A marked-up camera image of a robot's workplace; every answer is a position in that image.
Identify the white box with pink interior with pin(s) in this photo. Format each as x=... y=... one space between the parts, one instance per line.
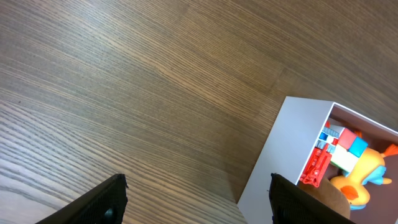
x=290 y=144

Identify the colourful puzzle cube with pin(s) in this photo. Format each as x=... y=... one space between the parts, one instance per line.
x=348 y=150

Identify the red toy robot car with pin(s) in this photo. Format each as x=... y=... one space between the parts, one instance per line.
x=320 y=157

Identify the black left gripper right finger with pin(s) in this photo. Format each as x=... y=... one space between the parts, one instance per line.
x=291 y=205

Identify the blue and orange toy figure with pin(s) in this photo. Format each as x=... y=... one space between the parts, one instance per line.
x=371 y=167

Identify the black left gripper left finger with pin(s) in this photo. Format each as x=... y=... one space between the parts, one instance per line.
x=104 y=204

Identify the brown plush toy with carrot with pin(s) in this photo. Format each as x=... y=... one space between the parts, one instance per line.
x=329 y=195

